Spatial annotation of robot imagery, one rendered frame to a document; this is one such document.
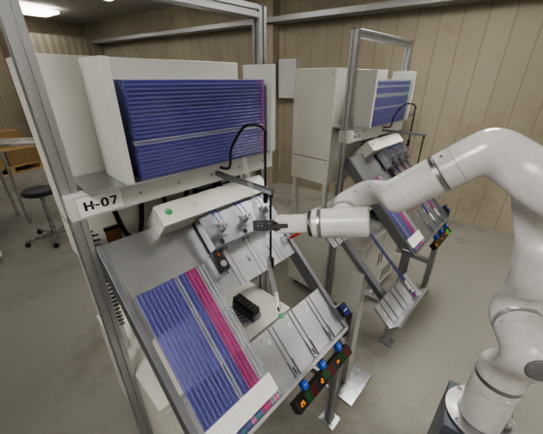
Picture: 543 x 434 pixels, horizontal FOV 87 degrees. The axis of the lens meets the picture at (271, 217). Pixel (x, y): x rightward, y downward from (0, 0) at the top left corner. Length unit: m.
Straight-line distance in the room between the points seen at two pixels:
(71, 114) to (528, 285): 1.26
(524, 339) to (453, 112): 3.41
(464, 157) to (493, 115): 3.39
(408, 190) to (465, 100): 3.41
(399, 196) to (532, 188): 0.24
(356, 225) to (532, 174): 0.36
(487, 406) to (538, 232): 0.53
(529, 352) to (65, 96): 1.35
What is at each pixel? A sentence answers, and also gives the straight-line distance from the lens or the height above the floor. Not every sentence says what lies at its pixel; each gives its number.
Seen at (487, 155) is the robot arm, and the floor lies 1.52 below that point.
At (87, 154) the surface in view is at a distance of 1.07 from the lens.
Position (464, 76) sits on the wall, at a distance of 4.11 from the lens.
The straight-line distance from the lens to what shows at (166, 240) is 1.07.
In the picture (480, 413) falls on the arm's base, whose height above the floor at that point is 0.78.
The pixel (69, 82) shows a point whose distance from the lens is 1.05.
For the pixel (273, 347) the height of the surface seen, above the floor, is 0.81.
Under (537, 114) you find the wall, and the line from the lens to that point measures 4.15.
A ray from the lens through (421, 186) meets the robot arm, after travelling 0.74.
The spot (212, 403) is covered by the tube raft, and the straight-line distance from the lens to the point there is 1.01.
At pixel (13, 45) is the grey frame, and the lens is 0.91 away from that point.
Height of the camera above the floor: 1.66
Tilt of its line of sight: 26 degrees down
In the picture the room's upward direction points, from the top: straight up
